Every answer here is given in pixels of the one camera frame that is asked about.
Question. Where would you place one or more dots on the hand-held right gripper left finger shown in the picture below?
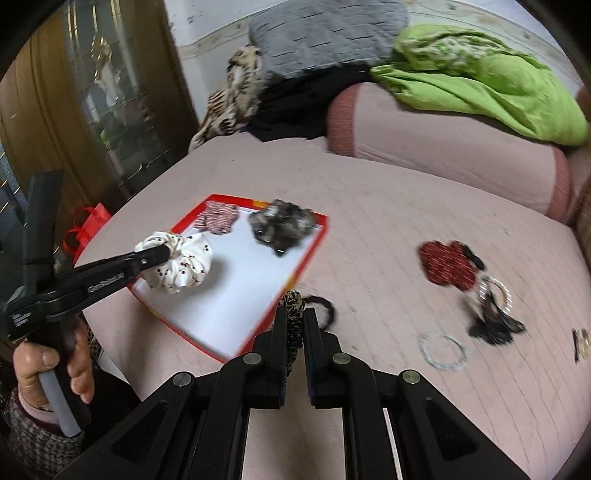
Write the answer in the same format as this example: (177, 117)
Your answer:
(279, 350)

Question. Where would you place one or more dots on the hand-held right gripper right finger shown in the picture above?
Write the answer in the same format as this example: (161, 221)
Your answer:
(313, 350)

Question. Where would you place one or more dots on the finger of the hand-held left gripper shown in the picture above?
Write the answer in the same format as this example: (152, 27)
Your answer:
(106, 284)

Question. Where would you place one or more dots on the red tray with white inside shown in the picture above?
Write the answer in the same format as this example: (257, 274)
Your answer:
(258, 286)

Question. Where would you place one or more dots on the white cherry print scrunchie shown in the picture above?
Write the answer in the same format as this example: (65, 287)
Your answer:
(182, 267)

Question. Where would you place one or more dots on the red heart-shaped accessory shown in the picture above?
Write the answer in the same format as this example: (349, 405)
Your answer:
(445, 265)

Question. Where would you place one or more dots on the black tassel hair accessory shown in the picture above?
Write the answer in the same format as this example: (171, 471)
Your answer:
(494, 330)

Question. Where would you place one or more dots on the black hair clip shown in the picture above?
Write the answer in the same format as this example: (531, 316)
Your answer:
(474, 258)

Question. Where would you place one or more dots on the gold hair clip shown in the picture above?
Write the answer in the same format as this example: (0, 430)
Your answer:
(581, 344)

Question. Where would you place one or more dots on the person's left forearm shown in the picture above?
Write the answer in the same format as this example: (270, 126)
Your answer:
(32, 443)

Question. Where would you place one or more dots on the person's left hand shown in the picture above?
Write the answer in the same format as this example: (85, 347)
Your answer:
(32, 369)

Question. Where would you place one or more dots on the red bag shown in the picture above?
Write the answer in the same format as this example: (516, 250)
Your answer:
(90, 226)

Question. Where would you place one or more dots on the dark grey scrunchie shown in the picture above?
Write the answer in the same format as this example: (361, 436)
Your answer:
(281, 226)

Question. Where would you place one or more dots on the wooden cabinet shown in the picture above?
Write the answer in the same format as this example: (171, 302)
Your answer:
(55, 115)

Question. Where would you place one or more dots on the red plaid scrunchie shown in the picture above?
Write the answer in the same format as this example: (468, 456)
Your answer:
(217, 217)

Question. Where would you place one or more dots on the leopard print cloth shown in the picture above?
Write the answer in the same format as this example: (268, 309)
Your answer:
(231, 106)

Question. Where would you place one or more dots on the pink bolster pillow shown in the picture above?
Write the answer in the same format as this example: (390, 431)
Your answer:
(415, 138)

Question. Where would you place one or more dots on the black cloth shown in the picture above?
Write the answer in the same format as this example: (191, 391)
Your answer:
(300, 106)

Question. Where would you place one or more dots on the beige patterned cushion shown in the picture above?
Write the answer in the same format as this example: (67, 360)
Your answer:
(584, 226)

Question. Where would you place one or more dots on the green blanket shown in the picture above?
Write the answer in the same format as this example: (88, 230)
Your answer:
(485, 92)

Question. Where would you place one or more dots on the grey quilted pillow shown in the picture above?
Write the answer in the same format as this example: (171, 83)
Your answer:
(323, 32)

